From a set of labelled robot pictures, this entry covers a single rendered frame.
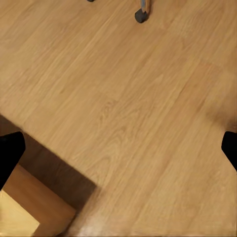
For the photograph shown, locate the swivel chair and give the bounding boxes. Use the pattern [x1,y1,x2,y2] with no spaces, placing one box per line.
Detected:
[135,0,147,23]

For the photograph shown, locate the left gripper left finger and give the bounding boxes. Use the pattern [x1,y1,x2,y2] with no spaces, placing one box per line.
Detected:
[0,131,26,191]

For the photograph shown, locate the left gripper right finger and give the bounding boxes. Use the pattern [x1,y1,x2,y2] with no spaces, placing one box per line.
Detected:
[221,131,237,171]

